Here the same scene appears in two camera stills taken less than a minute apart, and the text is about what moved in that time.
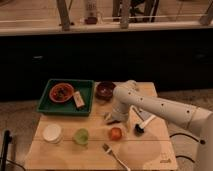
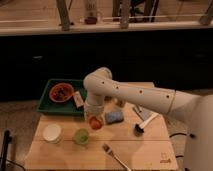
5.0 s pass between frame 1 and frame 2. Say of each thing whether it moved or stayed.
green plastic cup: stayed
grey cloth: stayed
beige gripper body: moved
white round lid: stayed
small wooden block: stayed
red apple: moved
